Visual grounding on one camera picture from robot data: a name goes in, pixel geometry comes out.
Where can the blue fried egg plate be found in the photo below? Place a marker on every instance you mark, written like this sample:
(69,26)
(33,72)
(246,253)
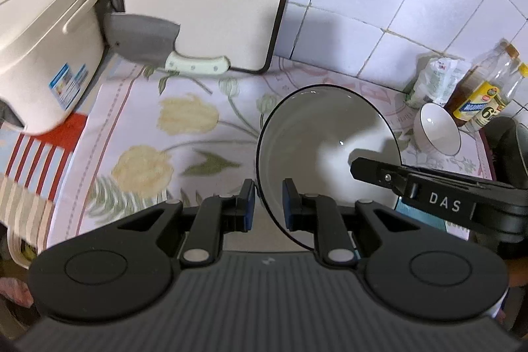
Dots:
(420,216)

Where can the steel cleaver white handle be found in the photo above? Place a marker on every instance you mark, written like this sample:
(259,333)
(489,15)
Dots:
(151,41)

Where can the black wok with glass lid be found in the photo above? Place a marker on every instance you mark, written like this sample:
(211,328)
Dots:
(507,140)

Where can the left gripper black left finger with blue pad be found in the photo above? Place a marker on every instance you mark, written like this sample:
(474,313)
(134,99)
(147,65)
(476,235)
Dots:
(207,224)

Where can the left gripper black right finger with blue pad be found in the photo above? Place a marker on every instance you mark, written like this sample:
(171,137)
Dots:
(320,216)

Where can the white rice cooker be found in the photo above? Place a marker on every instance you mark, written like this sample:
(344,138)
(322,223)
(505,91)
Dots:
(50,51)

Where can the floral tablecloth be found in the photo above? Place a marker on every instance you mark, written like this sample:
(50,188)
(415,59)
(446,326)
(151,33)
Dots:
(151,135)

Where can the striped red cloth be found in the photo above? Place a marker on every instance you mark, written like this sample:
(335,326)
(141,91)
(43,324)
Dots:
(32,172)

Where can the clear white vinegar bottle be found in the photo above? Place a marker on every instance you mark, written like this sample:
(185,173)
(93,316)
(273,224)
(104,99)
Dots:
(500,101)

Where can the white bowl with dark rim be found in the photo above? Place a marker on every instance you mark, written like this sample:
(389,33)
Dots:
(435,131)

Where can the white salt bag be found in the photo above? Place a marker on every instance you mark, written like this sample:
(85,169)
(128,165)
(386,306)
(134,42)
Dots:
(437,82)

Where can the yellow label cooking wine bottle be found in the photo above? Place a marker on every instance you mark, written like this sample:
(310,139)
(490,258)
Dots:
(475,89)

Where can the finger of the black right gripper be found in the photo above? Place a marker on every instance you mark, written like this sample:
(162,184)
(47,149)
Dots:
(389,176)

